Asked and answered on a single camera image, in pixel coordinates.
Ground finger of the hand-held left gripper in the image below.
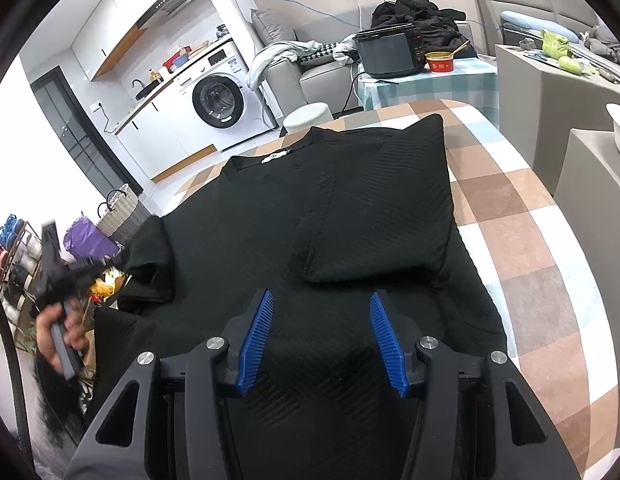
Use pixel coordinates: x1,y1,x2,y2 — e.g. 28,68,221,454
76,254,130,276

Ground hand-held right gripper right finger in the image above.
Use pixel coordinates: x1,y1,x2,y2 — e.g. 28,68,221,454
368,290,583,480

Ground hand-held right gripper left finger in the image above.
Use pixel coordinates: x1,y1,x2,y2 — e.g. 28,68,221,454
65,288,276,480

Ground black shirt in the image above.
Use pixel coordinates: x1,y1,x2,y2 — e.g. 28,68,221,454
84,114,508,461

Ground person's left forearm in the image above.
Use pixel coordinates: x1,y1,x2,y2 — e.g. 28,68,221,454
31,352,93,443

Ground pile of black clothes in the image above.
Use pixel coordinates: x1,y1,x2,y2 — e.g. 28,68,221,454
372,0,479,59

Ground grey clothes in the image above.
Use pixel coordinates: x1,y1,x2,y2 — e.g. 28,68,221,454
586,25,620,57

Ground person's left hand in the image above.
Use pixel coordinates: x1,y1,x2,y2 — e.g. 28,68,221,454
34,302,91,373

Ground yellow bag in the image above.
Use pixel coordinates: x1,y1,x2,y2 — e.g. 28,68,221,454
89,269,127,307

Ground purple bag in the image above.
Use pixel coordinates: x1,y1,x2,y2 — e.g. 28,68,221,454
63,216,119,264

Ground shoe rack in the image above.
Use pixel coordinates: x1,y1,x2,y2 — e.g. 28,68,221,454
0,214,47,357

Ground woven basket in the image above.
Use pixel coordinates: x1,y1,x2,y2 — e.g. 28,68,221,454
96,185,152,237

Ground dark door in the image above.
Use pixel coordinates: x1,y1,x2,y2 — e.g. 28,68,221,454
31,67,144,197

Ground white base cabinet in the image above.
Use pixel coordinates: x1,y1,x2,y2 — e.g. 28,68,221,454
115,82,219,182

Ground checked blanket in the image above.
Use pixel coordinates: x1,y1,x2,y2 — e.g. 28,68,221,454
155,99,620,480

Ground white washing machine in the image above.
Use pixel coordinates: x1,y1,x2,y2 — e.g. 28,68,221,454
172,40,279,153

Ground red basin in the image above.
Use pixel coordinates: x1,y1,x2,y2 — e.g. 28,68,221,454
162,47,194,69

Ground white round stool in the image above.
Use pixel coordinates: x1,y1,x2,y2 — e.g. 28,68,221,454
282,102,334,134

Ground teal checked tablecloth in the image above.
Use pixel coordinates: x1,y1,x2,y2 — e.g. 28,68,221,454
357,55,499,127

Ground grey white garment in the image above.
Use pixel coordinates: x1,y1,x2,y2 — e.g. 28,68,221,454
247,40,317,92

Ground range hood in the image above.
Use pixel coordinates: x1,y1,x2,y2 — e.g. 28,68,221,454
136,0,202,29

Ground grey sofa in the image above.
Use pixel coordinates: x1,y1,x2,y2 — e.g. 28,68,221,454
250,7,378,122

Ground red bowl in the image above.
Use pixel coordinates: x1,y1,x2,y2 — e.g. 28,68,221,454
424,51,455,74

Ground grey cushion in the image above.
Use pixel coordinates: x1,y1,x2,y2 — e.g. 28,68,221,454
251,8,297,47

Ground black countertop oven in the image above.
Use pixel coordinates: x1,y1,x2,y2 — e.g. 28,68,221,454
353,25,429,80

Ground grey cabinet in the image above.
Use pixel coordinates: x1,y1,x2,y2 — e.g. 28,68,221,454
494,44,620,196

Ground white cloth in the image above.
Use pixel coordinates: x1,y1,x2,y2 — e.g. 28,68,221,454
334,34,362,65

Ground houndstooth pillow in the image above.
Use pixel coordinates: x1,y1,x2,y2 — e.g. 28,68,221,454
300,40,342,64

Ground green toy head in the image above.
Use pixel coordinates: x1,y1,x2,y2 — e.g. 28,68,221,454
541,29,579,57

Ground light blue pillow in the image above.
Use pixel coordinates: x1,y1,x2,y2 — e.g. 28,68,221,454
500,10,544,32

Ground black cable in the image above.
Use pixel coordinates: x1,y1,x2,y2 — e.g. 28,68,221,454
0,280,30,457

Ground white wall cabinet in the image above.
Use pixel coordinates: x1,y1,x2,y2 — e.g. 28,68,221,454
71,0,222,82

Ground blue cable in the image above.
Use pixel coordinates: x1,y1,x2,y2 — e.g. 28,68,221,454
167,0,492,32

